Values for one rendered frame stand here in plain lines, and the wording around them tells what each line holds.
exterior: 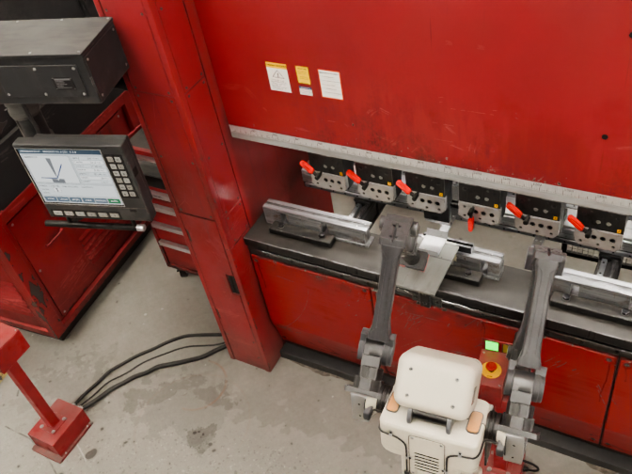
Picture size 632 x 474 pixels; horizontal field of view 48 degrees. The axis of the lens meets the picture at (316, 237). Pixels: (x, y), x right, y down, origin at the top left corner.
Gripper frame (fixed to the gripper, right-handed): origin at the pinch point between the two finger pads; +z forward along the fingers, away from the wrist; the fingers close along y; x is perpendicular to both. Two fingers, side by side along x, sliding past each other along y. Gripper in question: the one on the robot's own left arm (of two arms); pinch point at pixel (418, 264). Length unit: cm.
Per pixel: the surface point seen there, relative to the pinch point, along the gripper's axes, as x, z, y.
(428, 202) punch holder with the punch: -21.4, -9.2, 0.4
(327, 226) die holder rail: -10, 15, 47
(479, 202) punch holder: -23.7, -13.4, -18.7
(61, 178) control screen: 12, -56, 124
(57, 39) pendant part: -25, -93, 111
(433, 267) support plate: -1.2, 4.0, -4.5
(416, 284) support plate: 7.5, -0.9, -1.8
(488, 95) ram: -45, -52, -22
